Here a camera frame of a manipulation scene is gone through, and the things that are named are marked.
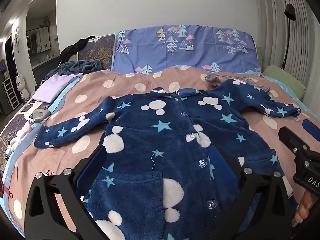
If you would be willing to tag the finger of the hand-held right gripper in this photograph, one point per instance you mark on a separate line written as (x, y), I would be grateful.
(311, 129)
(290, 138)

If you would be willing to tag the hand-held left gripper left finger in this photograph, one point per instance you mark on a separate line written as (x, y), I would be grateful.
(92, 170)

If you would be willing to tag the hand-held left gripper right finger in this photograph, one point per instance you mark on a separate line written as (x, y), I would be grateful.
(221, 162)

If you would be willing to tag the navy fleece pajama top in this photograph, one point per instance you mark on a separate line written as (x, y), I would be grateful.
(155, 142)

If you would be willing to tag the person's right hand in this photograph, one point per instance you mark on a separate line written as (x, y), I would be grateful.
(305, 208)

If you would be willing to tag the green pillow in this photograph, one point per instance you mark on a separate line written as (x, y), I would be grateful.
(285, 80)

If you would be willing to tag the grey pleated curtain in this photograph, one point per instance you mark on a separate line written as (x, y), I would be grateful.
(305, 55)

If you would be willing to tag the pale pink cloth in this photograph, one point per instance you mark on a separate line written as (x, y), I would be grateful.
(23, 133)

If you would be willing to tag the grey white cloth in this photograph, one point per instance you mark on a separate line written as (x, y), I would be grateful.
(37, 113)

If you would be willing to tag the floral patterned cloth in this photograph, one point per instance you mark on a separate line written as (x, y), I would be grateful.
(212, 78)

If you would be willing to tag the pink polka-dot blanket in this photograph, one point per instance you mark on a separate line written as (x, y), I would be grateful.
(190, 80)

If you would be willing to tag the folded purple cloth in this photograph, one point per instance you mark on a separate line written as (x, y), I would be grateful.
(52, 87)

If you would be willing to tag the dark teal fleece blanket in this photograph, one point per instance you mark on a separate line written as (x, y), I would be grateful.
(75, 66)

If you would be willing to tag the white cat figurine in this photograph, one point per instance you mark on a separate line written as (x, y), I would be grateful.
(21, 87)

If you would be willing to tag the white shelf rack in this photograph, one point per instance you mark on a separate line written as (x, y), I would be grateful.
(10, 92)

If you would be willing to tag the blue tree-print sheet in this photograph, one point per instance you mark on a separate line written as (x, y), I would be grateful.
(200, 50)

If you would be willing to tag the black floor lamp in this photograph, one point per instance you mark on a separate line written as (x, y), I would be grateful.
(290, 11)

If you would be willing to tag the dark gold-print bedsheet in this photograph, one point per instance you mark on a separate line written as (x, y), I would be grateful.
(100, 50)

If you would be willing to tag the black garment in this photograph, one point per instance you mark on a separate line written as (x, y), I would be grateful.
(75, 47)

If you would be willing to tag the wall cabinet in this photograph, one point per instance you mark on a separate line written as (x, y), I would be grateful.
(38, 40)

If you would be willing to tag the white wall ornament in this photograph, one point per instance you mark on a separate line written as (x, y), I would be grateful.
(15, 37)

